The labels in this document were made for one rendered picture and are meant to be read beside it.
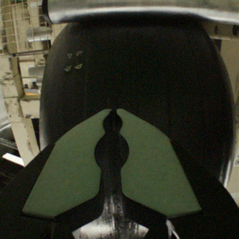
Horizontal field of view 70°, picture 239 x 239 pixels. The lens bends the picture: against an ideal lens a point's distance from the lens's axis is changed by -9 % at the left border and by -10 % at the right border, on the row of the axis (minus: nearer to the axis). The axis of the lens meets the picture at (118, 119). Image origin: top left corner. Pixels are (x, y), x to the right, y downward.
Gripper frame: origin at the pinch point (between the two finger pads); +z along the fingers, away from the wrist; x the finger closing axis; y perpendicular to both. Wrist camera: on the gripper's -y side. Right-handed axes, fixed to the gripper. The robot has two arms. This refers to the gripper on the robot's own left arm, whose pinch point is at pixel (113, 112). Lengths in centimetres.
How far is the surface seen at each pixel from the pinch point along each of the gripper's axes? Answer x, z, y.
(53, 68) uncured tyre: -8.5, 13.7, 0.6
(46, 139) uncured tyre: -9.4, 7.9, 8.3
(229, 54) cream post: 26.9, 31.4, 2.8
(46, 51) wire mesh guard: -29, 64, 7
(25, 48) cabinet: -211, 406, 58
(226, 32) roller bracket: 24.4, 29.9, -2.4
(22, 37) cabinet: -212, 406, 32
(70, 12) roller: -6.0, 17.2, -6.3
